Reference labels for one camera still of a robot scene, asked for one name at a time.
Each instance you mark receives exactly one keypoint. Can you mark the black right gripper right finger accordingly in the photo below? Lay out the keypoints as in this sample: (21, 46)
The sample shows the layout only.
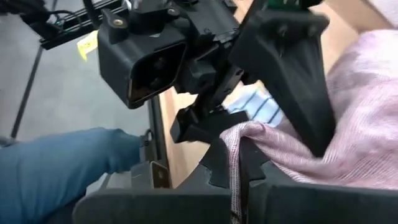
(311, 207)

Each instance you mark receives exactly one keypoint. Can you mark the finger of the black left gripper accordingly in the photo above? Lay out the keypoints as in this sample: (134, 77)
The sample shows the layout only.
(205, 124)
(289, 77)

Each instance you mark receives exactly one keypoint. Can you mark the white teal-striped sock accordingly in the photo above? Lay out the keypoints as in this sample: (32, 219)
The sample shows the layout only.
(258, 104)

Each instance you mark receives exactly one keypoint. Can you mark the pink shirt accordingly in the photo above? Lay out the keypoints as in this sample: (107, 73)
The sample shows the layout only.
(357, 124)

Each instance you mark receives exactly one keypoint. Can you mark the person's leg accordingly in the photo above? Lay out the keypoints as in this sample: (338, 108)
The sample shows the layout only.
(56, 168)

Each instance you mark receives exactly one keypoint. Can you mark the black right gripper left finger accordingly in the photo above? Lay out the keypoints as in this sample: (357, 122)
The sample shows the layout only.
(155, 207)

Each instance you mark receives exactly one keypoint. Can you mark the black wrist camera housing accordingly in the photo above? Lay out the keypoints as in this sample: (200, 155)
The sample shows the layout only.
(140, 68)

